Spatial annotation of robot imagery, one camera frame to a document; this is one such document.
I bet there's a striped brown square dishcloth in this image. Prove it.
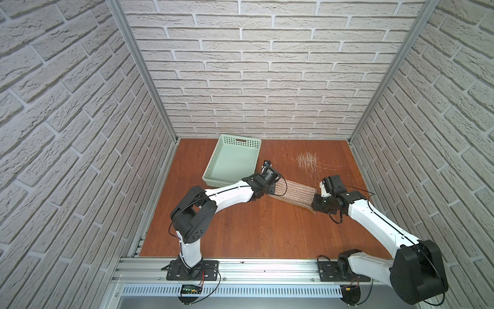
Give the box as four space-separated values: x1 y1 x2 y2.
268 179 316 213

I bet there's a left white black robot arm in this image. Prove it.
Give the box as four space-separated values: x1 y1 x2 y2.
171 166 282 271

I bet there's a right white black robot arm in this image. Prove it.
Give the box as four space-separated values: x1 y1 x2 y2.
311 191 449 305

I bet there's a mint green plastic basket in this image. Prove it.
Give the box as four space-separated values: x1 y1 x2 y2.
202 134 262 188

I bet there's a right controller board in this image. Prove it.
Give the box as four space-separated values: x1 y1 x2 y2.
340 285 361 306

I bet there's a left controller board with leds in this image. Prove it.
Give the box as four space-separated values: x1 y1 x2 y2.
180 285 203 296

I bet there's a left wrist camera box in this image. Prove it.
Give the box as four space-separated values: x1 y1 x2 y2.
261 160 271 175

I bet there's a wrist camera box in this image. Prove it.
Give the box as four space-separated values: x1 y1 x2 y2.
261 160 271 175
320 175 347 198

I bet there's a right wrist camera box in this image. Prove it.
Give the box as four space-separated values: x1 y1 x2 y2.
320 175 347 198

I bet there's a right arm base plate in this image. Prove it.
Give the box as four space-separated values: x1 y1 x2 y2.
317 260 371 283

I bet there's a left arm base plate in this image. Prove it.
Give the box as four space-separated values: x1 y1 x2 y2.
162 258 219 281

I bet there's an aluminium front rail frame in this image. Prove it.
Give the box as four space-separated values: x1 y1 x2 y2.
100 257 384 308

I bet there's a left aluminium corner post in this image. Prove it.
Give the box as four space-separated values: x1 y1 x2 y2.
107 0 179 144

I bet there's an aluminium corner post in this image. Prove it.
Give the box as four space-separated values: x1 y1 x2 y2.
348 0 440 146
107 0 179 144

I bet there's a right aluminium corner post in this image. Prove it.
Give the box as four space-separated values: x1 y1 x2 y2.
348 0 440 146

